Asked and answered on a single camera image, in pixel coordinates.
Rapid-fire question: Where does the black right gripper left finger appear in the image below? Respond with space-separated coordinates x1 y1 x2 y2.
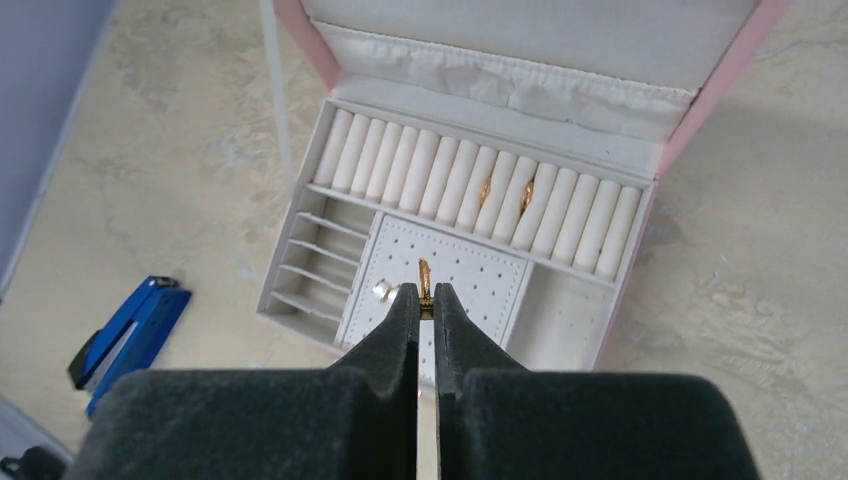
67 283 420 479

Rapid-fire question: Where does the gold ring pair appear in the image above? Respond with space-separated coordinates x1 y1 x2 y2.
479 176 537 215

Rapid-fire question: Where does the pink jewelry box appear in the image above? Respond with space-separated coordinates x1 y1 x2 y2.
257 1 788 371

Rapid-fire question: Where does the blue stapler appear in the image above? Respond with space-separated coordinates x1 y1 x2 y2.
67 276 192 418

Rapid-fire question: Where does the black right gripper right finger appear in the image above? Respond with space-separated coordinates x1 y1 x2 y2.
434 283 759 479

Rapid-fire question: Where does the gold earring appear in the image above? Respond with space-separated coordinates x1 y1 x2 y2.
372 278 398 303

